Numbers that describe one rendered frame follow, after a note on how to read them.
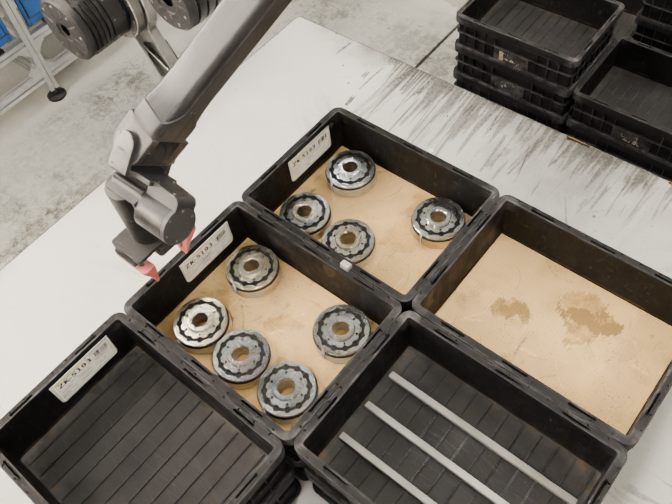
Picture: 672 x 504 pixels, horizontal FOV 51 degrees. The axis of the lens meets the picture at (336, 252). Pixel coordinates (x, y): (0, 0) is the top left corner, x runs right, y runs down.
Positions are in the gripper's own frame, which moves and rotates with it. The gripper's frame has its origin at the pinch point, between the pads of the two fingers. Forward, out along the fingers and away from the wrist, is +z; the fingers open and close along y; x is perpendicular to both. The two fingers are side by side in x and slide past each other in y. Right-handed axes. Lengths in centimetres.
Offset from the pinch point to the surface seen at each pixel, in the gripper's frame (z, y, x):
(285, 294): 23.4, 14.4, -6.9
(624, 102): 70, 141, -23
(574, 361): 24, 34, -56
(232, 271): 20.5, 11.3, 3.2
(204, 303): 20.3, 3.1, 2.6
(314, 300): 23.4, 16.6, -12.2
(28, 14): 69, 66, 180
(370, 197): 23.6, 42.0, -6.0
